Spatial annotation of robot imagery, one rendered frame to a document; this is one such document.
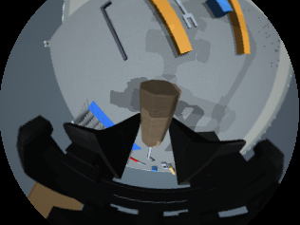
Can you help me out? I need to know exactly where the orange curved flat bar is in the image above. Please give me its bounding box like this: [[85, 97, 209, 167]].
[[227, 0, 250, 54], [149, 0, 192, 55]]

